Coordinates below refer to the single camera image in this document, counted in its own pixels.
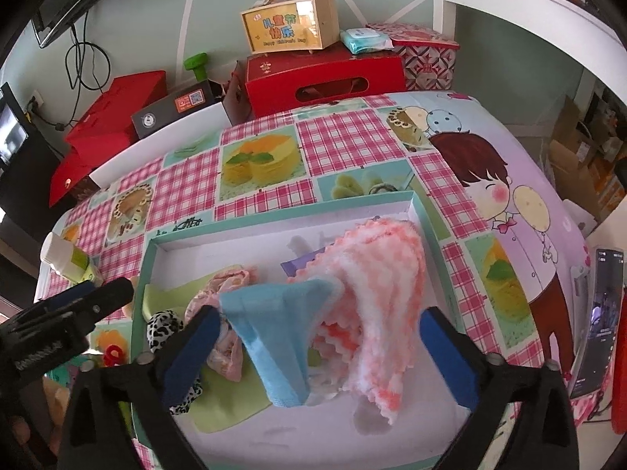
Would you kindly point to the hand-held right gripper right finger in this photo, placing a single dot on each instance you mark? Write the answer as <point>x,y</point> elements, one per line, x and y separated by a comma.
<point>450,362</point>

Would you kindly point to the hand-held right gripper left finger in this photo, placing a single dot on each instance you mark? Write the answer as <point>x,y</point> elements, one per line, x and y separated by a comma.
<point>191,357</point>

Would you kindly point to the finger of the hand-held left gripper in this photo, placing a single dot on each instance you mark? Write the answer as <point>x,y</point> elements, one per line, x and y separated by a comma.
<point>73,293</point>
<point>108,298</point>

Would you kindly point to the leopard print scrunchie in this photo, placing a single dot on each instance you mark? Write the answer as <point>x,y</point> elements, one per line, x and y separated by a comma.
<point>164,325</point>

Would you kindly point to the green cloth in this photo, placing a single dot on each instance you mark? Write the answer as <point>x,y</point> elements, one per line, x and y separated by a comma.
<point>230,401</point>

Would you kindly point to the blue cloth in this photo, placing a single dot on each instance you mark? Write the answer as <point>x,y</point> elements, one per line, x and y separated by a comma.
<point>264,323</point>

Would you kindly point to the pink floral scrunchie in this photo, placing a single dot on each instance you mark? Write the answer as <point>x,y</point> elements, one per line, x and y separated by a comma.
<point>220,281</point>

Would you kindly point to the white box with teal rim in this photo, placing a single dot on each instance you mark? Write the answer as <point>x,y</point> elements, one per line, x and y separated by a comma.
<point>220,254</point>

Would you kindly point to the pink white fluffy cloth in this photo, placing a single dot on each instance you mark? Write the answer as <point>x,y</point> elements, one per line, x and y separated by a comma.
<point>382,279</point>

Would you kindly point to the purple cloth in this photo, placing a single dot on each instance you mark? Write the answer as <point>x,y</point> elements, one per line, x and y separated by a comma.
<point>294,268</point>

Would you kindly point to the white green tube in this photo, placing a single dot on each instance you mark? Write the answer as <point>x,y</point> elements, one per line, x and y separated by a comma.
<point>68,259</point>

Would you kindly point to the black cabinet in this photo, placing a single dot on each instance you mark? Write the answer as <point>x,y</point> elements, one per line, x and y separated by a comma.
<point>34,186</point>

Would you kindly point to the white bed board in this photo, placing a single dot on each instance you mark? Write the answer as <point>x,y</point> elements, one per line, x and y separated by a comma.
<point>127,154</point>

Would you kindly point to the black phone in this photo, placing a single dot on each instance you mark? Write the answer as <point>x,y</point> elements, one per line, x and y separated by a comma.
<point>600,323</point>

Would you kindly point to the small black monitor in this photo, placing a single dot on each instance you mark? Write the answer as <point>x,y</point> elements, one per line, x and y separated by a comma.
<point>12,127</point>

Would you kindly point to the black box with orange label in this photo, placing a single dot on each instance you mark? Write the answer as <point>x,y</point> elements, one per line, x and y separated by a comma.
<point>171,107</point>

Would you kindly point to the brown paper bag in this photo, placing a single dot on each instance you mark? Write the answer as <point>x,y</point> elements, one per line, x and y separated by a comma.
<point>237,103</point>

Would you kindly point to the stack of cardboard boxes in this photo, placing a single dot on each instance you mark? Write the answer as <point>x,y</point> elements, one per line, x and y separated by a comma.
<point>583,166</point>

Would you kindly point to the green dumbbell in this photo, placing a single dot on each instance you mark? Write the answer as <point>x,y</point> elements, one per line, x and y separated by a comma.
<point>196,63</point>

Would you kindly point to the red patterned box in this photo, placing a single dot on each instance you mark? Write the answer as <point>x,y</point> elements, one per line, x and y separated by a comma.
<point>426,58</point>

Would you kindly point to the wet wipes pack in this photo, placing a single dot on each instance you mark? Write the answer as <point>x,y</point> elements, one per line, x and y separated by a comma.
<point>365,39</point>

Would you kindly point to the white desk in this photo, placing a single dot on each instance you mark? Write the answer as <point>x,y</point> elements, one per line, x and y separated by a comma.
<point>514,5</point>

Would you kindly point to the wall socket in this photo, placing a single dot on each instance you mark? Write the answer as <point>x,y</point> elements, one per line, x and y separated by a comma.
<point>36,99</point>

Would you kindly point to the black wall television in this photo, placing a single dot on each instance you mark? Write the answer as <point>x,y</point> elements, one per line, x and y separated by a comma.
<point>54,14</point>

